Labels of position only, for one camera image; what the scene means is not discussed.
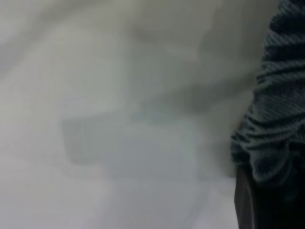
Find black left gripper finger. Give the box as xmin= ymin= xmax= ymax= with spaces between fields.
xmin=234 ymin=166 xmax=296 ymax=229

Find blue denim jeans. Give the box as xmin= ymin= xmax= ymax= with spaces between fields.
xmin=230 ymin=0 xmax=305 ymax=189

